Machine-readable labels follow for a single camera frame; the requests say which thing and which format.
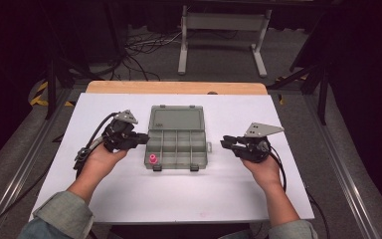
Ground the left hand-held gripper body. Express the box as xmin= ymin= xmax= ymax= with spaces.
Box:
xmin=101 ymin=109 xmax=139 ymax=153

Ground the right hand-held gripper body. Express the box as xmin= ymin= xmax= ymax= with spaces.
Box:
xmin=232 ymin=122 xmax=285 ymax=163

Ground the clear plastic compartment box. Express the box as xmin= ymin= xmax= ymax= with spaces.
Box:
xmin=143 ymin=104 xmax=213 ymax=172

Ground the person's right hand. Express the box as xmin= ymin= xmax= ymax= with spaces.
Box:
xmin=240 ymin=154 xmax=283 ymax=192

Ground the person's left hand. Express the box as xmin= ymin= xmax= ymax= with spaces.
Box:
xmin=79 ymin=143 xmax=129 ymax=185

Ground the white board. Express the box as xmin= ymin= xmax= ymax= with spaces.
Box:
xmin=28 ymin=93 xmax=315 ymax=225

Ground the black metal stand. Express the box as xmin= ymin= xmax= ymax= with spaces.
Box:
xmin=43 ymin=0 xmax=105 ymax=121
xmin=267 ymin=13 xmax=333 ymax=126

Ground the left hand-held gripper black cable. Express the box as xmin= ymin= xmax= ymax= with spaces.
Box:
xmin=0 ymin=112 xmax=119 ymax=237

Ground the hand-held gripper black cable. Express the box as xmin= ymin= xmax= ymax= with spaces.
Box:
xmin=267 ymin=144 xmax=331 ymax=239
xmin=0 ymin=112 xmax=119 ymax=237

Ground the right hand-held gripper black cable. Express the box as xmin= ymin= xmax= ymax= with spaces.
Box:
xmin=267 ymin=144 xmax=331 ymax=239

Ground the bundle of black floor cables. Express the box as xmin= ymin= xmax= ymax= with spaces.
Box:
xmin=110 ymin=28 xmax=240 ymax=83

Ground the aluminium floor rail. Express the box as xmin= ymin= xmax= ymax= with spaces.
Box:
xmin=0 ymin=88 xmax=78 ymax=239
xmin=302 ymin=94 xmax=382 ymax=239

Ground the grey metal table frame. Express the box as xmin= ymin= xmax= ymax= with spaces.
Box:
xmin=177 ymin=4 xmax=274 ymax=79

